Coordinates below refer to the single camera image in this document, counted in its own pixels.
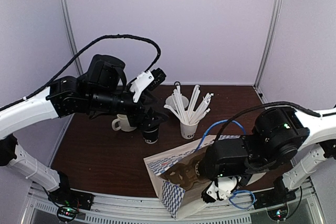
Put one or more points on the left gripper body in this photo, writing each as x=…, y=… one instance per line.
x=134, y=118

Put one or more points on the checkered paper takeout bag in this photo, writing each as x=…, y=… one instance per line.
x=178, y=184

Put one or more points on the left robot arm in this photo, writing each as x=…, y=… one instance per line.
x=102, y=90

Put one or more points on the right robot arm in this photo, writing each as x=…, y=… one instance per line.
x=279, y=133

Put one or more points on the white ceramic bowl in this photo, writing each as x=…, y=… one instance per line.
x=169, y=101

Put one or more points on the cream ribbed ceramic mug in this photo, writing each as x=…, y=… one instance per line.
x=122, y=123

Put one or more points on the white cup of straws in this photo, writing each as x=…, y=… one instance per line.
x=190, y=117

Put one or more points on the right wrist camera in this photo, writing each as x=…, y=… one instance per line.
x=224, y=158

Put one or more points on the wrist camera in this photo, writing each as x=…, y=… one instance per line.
x=106, y=72
x=224, y=158

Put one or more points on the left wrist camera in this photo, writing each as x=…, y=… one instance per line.
x=106, y=72

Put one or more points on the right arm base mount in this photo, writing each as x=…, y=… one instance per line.
x=274, y=200

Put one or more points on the aluminium front rail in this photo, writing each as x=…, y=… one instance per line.
x=305, y=208

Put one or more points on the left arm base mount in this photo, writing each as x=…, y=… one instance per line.
x=70, y=206

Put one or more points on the right aluminium corner post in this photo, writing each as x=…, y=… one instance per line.
x=276, y=9

